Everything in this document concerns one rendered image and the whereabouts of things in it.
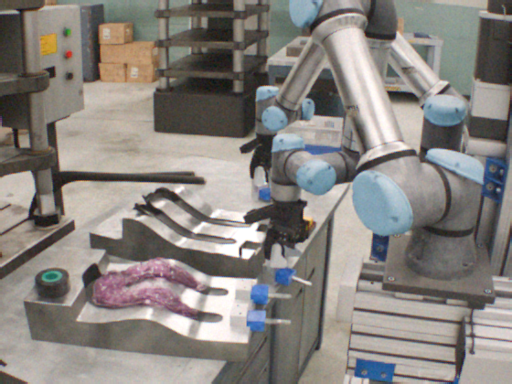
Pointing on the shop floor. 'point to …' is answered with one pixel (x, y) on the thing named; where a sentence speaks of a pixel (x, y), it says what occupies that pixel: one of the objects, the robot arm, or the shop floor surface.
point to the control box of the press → (62, 83)
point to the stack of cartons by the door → (126, 56)
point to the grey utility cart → (426, 59)
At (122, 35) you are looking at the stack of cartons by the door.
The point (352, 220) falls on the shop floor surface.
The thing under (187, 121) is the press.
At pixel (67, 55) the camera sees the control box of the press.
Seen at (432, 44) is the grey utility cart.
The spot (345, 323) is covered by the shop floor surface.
